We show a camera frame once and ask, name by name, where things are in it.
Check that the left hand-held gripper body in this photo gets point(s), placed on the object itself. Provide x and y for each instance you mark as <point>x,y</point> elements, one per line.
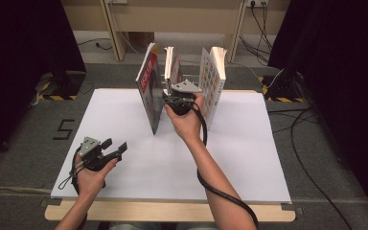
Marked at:
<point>92,156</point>

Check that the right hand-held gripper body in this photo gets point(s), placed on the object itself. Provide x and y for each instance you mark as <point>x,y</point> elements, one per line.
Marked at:
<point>183,99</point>

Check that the black and red magazine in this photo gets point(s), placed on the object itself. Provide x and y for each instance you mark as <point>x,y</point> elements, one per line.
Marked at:
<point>150,92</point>

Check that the purple magazine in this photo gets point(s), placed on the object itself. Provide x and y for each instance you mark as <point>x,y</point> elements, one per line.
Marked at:
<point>172,67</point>

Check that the white book with picture grid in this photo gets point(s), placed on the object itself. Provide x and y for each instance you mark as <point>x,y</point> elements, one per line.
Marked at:
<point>212,83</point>

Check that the person's left hand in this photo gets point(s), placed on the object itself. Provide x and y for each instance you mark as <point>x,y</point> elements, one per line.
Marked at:
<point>92,182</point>

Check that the person's right hand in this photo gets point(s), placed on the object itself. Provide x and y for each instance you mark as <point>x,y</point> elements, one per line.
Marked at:
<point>187,124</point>

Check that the white table sheet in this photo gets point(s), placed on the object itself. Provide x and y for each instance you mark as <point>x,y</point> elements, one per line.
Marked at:
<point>102,105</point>

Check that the black stand base hazard tape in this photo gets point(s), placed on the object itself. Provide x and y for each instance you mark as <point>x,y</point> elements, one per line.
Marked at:
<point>284,86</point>
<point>65,84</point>

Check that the beige desk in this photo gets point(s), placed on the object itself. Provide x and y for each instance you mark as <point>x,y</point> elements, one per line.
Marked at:
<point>172,17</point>

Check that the black curtain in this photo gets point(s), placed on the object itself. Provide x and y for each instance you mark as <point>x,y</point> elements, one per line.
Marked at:
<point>12,64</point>
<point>348,64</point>

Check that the white wall socket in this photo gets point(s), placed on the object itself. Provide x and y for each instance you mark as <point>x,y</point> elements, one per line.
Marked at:
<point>257,2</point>
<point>117,1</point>

